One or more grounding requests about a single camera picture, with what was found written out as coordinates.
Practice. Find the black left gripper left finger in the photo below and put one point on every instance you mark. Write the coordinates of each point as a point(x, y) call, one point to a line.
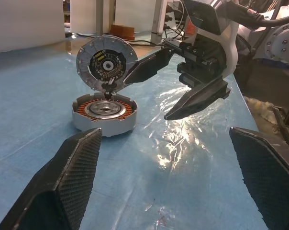
point(63, 182)

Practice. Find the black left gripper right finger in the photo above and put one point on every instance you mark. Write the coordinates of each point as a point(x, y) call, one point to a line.
point(271, 182)

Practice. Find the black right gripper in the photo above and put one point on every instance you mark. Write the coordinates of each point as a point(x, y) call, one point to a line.
point(202, 60)

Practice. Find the grey motor base with windings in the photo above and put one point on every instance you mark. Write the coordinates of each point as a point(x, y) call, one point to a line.
point(106, 124)

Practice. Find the silver motor cover with circuit board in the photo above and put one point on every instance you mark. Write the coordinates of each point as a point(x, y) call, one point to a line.
point(85, 54)

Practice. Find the white power strip with plugs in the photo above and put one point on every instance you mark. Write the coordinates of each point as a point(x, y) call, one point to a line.
point(172, 21)

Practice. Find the brown wooden block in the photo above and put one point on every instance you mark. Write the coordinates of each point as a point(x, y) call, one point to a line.
point(123, 31)

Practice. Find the white board panel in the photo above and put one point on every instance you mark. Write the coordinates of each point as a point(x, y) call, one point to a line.
point(135, 14)
point(83, 14)

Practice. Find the blue table mat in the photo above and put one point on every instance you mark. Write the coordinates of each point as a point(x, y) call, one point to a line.
point(27, 95)

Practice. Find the white backdrop sheet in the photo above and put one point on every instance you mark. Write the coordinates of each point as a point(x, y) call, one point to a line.
point(27, 24)

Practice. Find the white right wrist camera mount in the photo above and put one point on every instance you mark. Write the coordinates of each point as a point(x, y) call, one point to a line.
point(230, 43)

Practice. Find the grey metal post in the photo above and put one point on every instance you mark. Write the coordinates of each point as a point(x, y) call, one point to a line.
point(100, 16)

